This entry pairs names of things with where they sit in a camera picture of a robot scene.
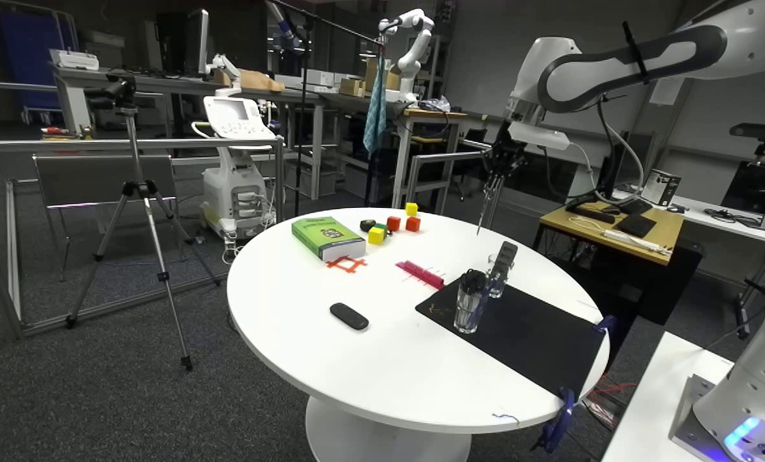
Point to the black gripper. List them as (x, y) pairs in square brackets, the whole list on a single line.
[(507, 151)]

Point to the metal scissors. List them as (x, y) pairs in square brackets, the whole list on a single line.
[(486, 208)]

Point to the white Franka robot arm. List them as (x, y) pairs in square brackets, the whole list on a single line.
[(640, 59)]

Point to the small white background robot arm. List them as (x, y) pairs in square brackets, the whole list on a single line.
[(416, 52)]

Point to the white robot base platform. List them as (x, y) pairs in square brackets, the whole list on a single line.
[(648, 401)]

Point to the clear glass cup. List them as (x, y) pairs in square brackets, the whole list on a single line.
[(495, 287), (467, 317)]

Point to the gray metal railing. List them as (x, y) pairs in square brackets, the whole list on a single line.
[(450, 156)]

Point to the yellow cube block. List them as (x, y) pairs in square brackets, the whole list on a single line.
[(376, 238), (411, 208)]

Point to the white leg side table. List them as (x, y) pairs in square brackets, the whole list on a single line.
[(435, 113)]

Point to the red cube block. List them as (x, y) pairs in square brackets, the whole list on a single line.
[(411, 225), (393, 225)]

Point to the pink comb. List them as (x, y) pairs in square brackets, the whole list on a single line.
[(418, 272)]

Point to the green cube block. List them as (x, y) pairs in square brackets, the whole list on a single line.
[(382, 230)]

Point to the blue hanging towel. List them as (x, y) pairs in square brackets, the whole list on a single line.
[(372, 120)]

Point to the black rectangular mat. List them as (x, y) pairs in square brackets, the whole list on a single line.
[(526, 337)]

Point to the orange plastic clip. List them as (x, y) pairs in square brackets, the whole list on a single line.
[(346, 266)]

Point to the wooden top desk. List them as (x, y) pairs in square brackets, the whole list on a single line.
[(656, 230)]

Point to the green book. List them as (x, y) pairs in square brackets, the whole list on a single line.
[(325, 233)]

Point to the black oval remote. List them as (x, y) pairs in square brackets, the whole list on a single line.
[(349, 317)]

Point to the black boom light stand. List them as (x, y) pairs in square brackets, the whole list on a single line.
[(299, 129)]

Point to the tan cardboard box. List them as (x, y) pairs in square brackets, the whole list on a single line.
[(258, 81)]

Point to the white medical cart machine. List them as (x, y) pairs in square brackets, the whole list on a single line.
[(231, 197)]

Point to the clear plastic bottle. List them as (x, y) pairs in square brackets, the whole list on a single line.
[(230, 246)]

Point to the long gray workbench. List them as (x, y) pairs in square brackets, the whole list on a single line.
[(177, 83)]

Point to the small white box device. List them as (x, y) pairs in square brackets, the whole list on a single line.
[(74, 59)]

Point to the blue panel cart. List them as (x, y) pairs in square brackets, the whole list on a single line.
[(25, 52)]

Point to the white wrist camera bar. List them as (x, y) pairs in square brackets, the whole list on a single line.
[(540, 136)]

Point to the black camera stand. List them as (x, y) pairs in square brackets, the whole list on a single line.
[(757, 133)]

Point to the white round table pedestal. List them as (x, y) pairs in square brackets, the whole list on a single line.
[(372, 437)]

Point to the gray metal frame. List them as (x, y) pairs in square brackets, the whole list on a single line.
[(142, 144)]

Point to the black camera tripod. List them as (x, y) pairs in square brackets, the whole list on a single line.
[(132, 192)]

